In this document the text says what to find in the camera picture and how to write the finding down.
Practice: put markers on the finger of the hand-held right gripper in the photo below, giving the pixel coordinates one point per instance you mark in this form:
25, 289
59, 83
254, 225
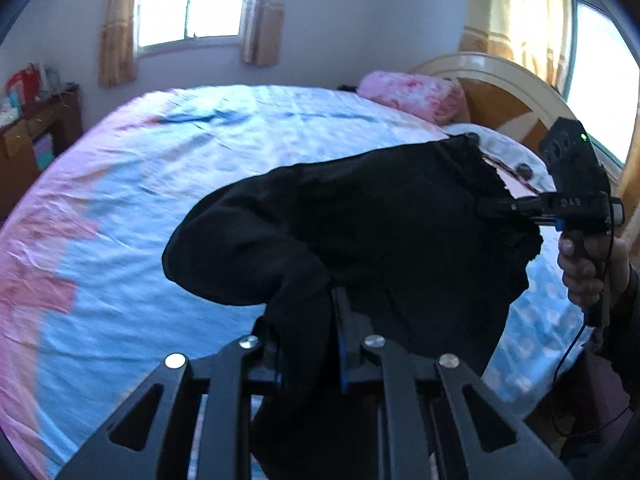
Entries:
505, 206

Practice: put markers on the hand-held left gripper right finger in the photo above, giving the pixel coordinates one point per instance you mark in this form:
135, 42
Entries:
342, 360

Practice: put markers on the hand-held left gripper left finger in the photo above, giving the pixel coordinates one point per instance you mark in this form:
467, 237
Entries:
250, 360

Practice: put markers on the black pants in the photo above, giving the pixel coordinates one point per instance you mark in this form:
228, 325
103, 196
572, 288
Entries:
375, 235

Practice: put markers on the person's right forearm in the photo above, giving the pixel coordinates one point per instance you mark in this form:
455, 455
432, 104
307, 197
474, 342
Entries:
622, 340

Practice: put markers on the person's right hand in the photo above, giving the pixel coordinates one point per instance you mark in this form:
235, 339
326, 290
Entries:
575, 270

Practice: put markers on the white pillow with black dots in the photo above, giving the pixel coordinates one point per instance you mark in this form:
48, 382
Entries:
500, 150

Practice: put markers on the yellow patterned curtain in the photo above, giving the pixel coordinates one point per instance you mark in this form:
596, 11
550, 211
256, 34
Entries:
262, 10
515, 10
117, 35
631, 210

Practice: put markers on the window beside headboard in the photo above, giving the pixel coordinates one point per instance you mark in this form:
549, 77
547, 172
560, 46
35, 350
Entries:
605, 60

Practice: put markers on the cream and brown headboard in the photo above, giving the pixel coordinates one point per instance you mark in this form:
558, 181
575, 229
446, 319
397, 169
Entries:
500, 67

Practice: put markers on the pink floral pillow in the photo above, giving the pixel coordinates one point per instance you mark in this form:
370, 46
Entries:
410, 92

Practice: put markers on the blue and pink bed sheet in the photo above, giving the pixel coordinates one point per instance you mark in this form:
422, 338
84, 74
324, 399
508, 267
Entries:
200, 160

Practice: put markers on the dark maroon furniture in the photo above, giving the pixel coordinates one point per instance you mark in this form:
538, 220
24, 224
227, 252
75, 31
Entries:
585, 400

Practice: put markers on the person's dark jacket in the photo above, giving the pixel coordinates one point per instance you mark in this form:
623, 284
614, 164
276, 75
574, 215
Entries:
595, 457

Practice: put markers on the purple folded cloth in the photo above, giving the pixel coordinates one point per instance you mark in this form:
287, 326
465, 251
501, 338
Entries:
44, 152

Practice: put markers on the wooden cabinet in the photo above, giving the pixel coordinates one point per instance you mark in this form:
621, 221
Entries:
20, 160

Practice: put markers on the red bag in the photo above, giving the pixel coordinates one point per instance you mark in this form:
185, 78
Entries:
22, 85

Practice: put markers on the window beside cabinet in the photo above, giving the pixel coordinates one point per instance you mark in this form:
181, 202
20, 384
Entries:
190, 0

